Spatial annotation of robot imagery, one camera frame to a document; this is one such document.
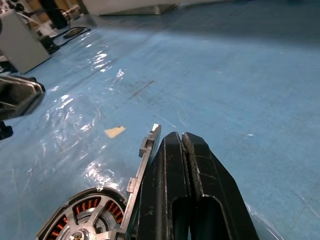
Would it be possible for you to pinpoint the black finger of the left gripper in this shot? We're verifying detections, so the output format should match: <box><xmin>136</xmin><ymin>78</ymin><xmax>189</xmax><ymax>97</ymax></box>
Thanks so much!
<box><xmin>0</xmin><ymin>119</ymin><xmax>14</xmax><ymax>141</ymax></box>
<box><xmin>0</xmin><ymin>74</ymin><xmax>47</xmax><ymax>121</ymax></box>

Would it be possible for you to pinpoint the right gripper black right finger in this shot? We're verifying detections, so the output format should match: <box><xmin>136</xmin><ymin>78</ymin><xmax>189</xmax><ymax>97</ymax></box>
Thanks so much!
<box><xmin>181</xmin><ymin>132</ymin><xmax>260</xmax><ymax>240</ymax></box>

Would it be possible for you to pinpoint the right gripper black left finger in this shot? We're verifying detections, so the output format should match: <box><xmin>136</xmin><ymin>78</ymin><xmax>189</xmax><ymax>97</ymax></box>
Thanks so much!
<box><xmin>138</xmin><ymin>131</ymin><xmax>193</xmax><ymax>240</ymax></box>

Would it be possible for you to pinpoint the grey motor cover circuit board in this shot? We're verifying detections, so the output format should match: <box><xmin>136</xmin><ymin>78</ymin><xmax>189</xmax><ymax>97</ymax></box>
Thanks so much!
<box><xmin>109</xmin><ymin>123</ymin><xmax>163</xmax><ymax>240</ymax></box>

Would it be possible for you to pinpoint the black spoked rotor wheel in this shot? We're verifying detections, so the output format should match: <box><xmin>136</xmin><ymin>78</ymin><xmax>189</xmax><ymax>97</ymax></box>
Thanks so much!
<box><xmin>36</xmin><ymin>186</ymin><xmax>128</xmax><ymax>240</ymax></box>

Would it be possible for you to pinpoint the grey box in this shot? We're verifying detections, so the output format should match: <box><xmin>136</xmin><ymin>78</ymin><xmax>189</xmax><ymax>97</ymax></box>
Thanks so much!
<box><xmin>0</xmin><ymin>9</ymin><xmax>52</xmax><ymax>75</ymax></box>

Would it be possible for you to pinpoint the tan paper scrap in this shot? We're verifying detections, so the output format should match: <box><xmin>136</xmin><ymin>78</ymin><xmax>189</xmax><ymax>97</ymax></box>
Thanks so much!
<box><xmin>104</xmin><ymin>125</ymin><xmax>127</xmax><ymax>139</ymax></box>

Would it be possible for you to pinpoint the white panel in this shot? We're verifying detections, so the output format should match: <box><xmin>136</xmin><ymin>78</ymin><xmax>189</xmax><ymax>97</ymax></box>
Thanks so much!
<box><xmin>81</xmin><ymin>0</ymin><xmax>181</xmax><ymax>17</ymax></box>

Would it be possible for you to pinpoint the black cable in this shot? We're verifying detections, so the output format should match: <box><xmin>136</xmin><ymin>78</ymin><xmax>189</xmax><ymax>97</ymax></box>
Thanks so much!
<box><xmin>39</xmin><ymin>25</ymin><xmax>92</xmax><ymax>55</ymax></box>

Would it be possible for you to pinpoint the dark upright post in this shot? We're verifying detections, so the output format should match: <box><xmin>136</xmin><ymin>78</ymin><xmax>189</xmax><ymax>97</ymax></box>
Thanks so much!
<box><xmin>40</xmin><ymin>0</ymin><xmax>69</xmax><ymax>30</ymax></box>

